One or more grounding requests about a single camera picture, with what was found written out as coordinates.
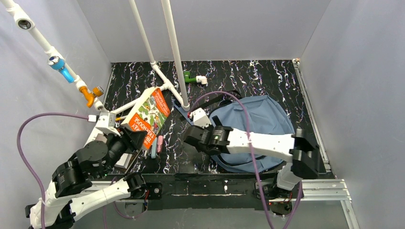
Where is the orange green treehouse book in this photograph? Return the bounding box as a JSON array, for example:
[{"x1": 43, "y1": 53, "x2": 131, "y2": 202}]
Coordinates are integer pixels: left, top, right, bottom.
[{"x1": 121, "y1": 87, "x2": 171, "y2": 150}]

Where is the blue student backpack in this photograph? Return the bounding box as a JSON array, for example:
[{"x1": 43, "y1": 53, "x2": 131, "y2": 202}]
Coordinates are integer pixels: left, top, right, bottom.
[{"x1": 191, "y1": 95, "x2": 296, "y2": 173}]

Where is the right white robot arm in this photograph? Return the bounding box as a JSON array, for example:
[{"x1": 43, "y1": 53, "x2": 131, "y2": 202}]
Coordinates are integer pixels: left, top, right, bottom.
[{"x1": 184, "y1": 125, "x2": 323, "y2": 191}]

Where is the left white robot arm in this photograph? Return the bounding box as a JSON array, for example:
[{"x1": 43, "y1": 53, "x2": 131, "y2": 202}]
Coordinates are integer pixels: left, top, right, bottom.
[{"x1": 25, "y1": 128, "x2": 147, "y2": 229}]

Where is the dark brown book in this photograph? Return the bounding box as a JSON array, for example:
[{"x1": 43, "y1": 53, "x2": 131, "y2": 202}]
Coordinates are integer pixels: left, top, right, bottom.
[{"x1": 124, "y1": 150, "x2": 144, "y2": 174}]

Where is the white book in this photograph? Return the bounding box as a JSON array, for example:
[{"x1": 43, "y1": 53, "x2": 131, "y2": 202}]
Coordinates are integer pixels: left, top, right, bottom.
[{"x1": 85, "y1": 127, "x2": 131, "y2": 169}]

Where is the teal white stapler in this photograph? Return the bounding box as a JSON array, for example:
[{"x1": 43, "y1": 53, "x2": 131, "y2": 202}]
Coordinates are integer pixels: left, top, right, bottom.
[{"x1": 149, "y1": 138, "x2": 158, "y2": 159}]

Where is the white vertical pvc pipe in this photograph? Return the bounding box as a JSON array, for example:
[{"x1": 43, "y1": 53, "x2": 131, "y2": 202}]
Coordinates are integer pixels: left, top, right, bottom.
[{"x1": 161, "y1": 0, "x2": 190, "y2": 111}]

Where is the orange plastic tap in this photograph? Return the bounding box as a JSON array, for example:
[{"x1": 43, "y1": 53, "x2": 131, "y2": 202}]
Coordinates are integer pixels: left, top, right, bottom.
[{"x1": 78, "y1": 86, "x2": 104, "y2": 108}]

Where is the green plastic tap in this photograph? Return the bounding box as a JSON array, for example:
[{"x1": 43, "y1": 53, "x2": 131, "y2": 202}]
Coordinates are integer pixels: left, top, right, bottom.
[{"x1": 183, "y1": 71, "x2": 197, "y2": 83}]

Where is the thin white rear pipe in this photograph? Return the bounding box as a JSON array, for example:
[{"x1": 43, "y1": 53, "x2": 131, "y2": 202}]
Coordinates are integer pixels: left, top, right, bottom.
[{"x1": 128, "y1": 0, "x2": 156, "y2": 66}]

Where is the blue plastic tap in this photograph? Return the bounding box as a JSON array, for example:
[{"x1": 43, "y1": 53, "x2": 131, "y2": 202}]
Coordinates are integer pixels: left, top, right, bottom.
[{"x1": 47, "y1": 56, "x2": 74, "y2": 83}]

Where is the white slanted pvc pipe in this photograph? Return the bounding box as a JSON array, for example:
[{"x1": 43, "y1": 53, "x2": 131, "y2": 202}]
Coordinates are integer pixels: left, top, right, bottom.
[{"x1": 0, "y1": 0, "x2": 175, "y2": 116}]

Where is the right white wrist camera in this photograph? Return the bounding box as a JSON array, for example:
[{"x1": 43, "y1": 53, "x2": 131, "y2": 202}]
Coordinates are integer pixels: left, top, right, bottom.
[{"x1": 187, "y1": 108, "x2": 212, "y2": 128}]

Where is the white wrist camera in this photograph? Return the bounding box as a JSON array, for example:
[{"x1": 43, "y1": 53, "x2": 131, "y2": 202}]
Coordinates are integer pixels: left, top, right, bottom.
[
  {"x1": 187, "y1": 108, "x2": 212, "y2": 128},
  {"x1": 88, "y1": 112, "x2": 121, "y2": 138}
]

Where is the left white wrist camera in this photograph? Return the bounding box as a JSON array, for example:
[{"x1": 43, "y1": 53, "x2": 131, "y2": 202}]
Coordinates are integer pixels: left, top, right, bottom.
[{"x1": 88, "y1": 112, "x2": 121, "y2": 138}]

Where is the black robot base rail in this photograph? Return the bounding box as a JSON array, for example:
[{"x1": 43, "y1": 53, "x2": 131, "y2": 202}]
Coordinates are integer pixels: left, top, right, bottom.
[{"x1": 107, "y1": 172, "x2": 304, "y2": 212}]

